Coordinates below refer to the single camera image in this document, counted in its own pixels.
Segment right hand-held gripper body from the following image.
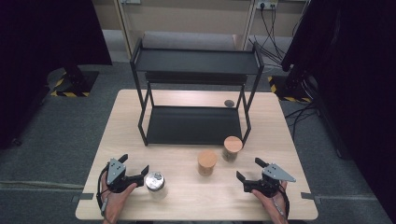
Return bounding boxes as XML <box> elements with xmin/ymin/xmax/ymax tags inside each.
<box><xmin>244</xmin><ymin>162</ymin><xmax>297</xmax><ymax>199</ymax></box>

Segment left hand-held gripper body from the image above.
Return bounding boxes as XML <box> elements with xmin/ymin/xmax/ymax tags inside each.
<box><xmin>105</xmin><ymin>158</ymin><xmax>146</xmax><ymax>194</ymax></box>

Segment metal-lid glass jar white powder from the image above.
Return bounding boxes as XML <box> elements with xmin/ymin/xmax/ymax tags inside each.
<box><xmin>144</xmin><ymin>171</ymin><xmax>169</xmax><ymax>201</ymax></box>

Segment wooden-lid glass jar bay leaves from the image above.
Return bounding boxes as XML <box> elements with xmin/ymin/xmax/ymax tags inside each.
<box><xmin>221</xmin><ymin>135</ymin><xmax>244</xmax><ymax>162</ymax></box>

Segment wooden-lid glass jar cinnamon sticks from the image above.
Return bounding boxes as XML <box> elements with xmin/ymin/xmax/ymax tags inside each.
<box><xmin>196</xmin><ymin>149</ymin><xmax>219</xmax><ymax>177</ymax></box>

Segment black two-tier metal rack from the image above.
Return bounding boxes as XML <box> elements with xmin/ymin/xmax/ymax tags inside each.
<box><xmin>129</xmin><ymin>36</ymin><xmax>265</xmax><ymax>147</ymax></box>

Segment person's left hand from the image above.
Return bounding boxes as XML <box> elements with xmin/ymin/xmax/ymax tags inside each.
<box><xmin>101</xmin><ymin>181</ymin><xmax>138</xmax><ymax>224</ymax></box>

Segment person's right hand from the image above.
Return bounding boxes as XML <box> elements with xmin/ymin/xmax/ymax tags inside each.
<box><xmin>251</xmin><ymin>181</ymin><xmax>290</xmax><ymax>224</ymax></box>

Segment grey floor tape strip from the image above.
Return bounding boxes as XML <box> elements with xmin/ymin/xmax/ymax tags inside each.
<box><xmin>70</xmin><ymin>192</ymin><xmax>95</xmax><ymax>203</ymax></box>
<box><xmin>300</xmin><ymin>191</ymin><xmax>322</xmax><ymax>204</ymax></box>

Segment black stand base hazard tape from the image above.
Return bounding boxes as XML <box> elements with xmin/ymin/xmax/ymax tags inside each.
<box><xmin>267</xmin><ymin>73</ymin><xmax>314</xmax><ymax>104</ymax></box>
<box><xmin>46</xmin><ymin>66</ymin><xmax>101</xmax><ymax>98</ymax></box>

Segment black curtain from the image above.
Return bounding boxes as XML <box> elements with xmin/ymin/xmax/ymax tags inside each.
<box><xmin>0</xmin><ymin>0</ymin><xmax>113</xmax><ymax>150</ymax></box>
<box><xmin>281</xmin><ymin>0</ymin><xmax>396</xmax><ymax>223</ymax></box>

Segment grey cushion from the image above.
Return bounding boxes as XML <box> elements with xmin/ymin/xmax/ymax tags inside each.
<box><xmin>141</xmin><ymin>30</ymin><xmax>237</xmax><ymax>52</ymax></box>

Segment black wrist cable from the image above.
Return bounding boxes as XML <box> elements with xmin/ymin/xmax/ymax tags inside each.
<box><xmin>95</xmin><ymin>166</ymin><xmax>110</xmax><ymax>217</ymax></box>
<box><xmin>274</xmin><ymin>186</ymin><xmax>291</xmax><ymax>218</ymax></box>

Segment black floor cable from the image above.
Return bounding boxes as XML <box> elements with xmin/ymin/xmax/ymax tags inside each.
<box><xmin>284</xmin><ymin>102</ymin><xmax>319</xmax><ymax>142</ymax></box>

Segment white metal frame post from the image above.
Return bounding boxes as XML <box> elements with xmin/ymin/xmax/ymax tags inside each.
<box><xmin>242</xmin><ymin>0</ymin><xmax>260</xmax><ymax>50</ymax></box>
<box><xmin>112</xmin><ymin>0</ymin><xmax>135</xmax><ymax>60</ymax></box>

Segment black power cable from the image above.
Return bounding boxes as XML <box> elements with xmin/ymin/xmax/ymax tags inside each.
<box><xmin>270</xmin><ymin>3</ymin><xmax>287</xmax><ymax>57</ymax></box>
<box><xmin>260</xmin><ymin>3</ymin><xmax>286</xmax><ymax>60</ymax></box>

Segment white wall power outlet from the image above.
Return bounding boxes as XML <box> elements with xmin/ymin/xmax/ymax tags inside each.
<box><xmin>256</xmin><ymin>0</ymin><xmax>278</xmax><ymax>10</ymax></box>

